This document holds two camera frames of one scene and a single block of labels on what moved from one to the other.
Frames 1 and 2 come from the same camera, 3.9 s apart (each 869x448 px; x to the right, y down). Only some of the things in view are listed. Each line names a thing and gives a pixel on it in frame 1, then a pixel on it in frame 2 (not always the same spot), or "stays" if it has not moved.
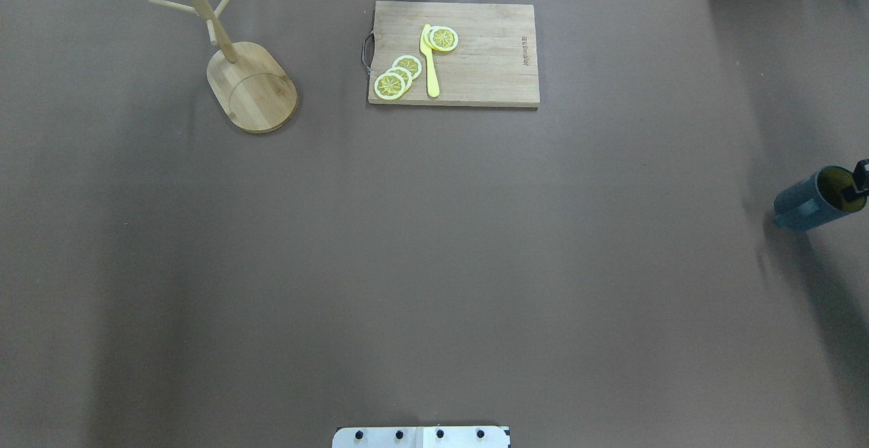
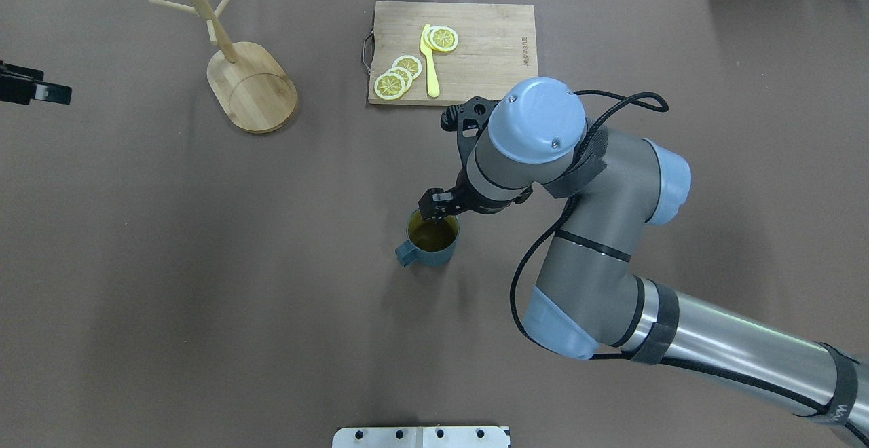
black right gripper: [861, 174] to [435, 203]
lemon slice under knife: [426, 38] stays
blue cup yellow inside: [817, 199] to [431, 242]
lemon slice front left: [389, 86] stays
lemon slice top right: [444, 39] stays
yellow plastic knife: [432, 83] stays
